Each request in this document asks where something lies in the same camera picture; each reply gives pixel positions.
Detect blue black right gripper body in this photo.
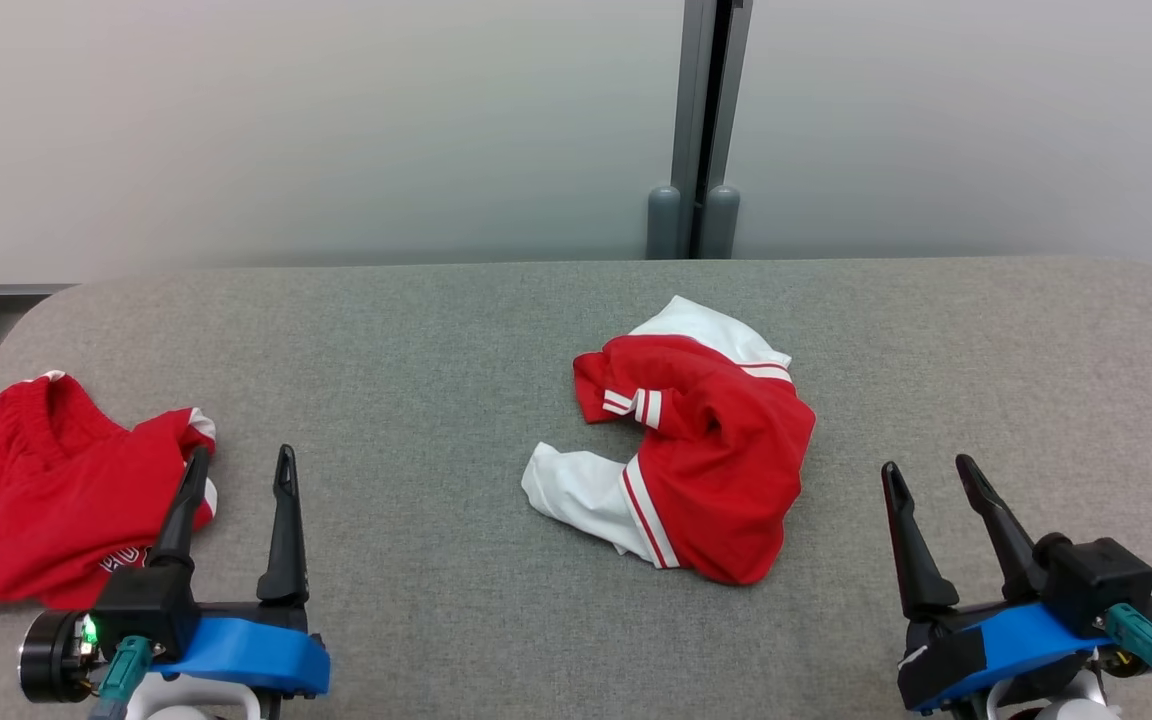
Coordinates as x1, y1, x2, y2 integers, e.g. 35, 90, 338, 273
898, 598, 1152, 715

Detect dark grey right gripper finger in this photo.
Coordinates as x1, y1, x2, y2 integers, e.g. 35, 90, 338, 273
955, 453, 1048, 604
881, 460, 960, 620

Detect grey partition post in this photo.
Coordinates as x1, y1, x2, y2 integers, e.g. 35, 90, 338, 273
671, 0, 754, 259

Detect red basketball shorts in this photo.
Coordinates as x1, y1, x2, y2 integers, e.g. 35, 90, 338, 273
0, 370, 219, 611

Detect red white number 23 jersey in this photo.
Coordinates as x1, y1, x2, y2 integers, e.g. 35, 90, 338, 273
521, 295, 817, 587

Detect grey fabric padded table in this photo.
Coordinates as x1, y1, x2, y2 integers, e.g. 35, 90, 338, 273
0, 255, 1152, 720

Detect grey cylindrical post foot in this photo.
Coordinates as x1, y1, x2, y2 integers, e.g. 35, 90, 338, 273
704, 185, 742, 261
646, 185, 683, 261

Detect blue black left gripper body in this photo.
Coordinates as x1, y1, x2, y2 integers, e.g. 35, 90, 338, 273
19, 600, 332, 703

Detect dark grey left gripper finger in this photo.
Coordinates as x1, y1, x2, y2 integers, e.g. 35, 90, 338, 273
146, 445, 212, 573
256, 444, 310, 605

